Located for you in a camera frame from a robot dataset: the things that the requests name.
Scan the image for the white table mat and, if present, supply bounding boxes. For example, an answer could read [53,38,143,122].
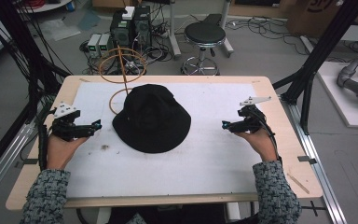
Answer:
[65,81,263,199]

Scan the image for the black round stool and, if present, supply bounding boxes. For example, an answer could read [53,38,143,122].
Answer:
[180,21,228,77]

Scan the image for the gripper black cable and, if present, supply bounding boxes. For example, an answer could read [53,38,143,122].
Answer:
[37,106,58,172]
[251,109,283,162]

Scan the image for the white platform board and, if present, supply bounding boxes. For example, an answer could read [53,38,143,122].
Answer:
[316,61,358,130]

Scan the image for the person's right hand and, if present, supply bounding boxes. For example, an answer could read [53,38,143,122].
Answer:
[232,127,280,162]

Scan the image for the black bucket hat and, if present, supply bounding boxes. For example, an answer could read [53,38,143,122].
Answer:
[112,83,192,154]

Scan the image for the clear plastic sheet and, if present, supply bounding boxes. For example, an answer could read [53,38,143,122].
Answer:
[39,18,82,42]

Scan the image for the black metal frame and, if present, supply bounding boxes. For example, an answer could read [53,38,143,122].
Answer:
[272,0,358,135]
[0,0,73,185]

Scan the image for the person's dark lap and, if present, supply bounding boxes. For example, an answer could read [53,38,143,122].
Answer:
[107,203,228,224]

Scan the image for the aluminium rail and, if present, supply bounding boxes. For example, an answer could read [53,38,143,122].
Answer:
[280,95,349,224]
[0,120,35,207]

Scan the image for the brown wire hat stand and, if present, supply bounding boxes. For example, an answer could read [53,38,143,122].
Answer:
[98,46,148,116]

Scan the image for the white round table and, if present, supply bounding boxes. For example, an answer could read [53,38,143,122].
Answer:
[16,0,73,14]

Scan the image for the cardboard box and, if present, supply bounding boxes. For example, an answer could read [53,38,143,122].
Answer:
[284,0,358,39]

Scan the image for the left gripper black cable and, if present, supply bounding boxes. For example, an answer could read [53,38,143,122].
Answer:
[37,106,58,172]

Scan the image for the white box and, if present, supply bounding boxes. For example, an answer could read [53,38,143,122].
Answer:
[121,6,136,21]

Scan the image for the thin wooden stick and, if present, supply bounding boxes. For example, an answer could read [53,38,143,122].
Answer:
[286,173,310,195]

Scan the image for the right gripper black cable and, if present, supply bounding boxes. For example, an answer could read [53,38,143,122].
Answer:
[251,109,283,162]

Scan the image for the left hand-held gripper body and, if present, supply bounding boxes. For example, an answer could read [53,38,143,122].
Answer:
[49,101,90,142]

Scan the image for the black computer tower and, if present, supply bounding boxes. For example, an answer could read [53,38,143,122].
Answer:
[132,5,153,49]
[109,10,135,52]

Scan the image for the grey power supply unit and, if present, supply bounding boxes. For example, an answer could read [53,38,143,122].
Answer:
[87,33,103,58]
[98,33,113,56]

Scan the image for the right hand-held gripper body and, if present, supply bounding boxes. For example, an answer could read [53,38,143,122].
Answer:
[236,95,272,133]

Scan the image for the person's left hand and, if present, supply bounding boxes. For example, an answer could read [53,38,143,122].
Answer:
[46,133,90,172]

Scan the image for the black floor cables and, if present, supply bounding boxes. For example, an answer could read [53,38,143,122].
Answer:
[226,16,307,56]

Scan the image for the grey tape piece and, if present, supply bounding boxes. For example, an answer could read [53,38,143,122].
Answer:
[14,158,40,169]
[296,155,318,165]

